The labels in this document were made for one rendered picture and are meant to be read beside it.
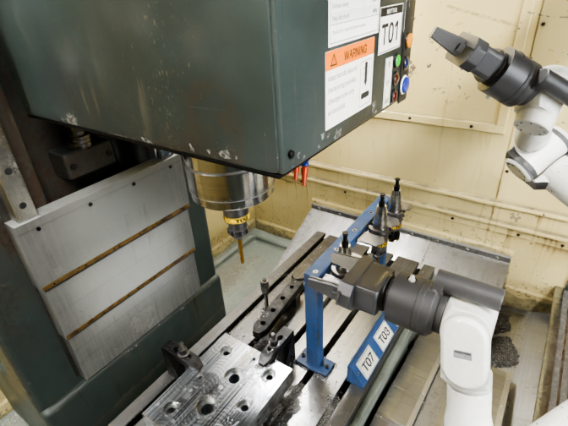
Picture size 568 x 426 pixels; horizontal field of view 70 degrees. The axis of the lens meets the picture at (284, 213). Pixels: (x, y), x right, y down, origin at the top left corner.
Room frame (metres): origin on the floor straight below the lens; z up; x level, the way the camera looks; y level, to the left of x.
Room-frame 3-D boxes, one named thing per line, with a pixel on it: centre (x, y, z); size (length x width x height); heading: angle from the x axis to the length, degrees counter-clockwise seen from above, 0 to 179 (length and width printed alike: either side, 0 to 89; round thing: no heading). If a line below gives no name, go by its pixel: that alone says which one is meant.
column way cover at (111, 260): (0.95, 0.45, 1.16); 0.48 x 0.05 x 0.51; 144
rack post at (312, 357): (0.77, -0.06, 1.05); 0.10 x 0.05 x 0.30; 54
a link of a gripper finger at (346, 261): (0.61, -0.12, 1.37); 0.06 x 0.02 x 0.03; 55
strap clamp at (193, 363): (0.74, 0.29, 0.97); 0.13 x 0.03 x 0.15; 54
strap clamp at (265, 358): (0.76, 0.04, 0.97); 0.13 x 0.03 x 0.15; 144
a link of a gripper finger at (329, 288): (0.54, -0.06, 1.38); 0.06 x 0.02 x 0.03; 55
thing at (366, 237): (0.92, -0.24, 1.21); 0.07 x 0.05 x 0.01; 54
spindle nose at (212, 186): (0.68, 0.09, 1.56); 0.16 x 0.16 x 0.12
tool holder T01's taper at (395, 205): (1.05, -0.33, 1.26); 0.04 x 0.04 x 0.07
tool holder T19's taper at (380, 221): (0.96, -0.27, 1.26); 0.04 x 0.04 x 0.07
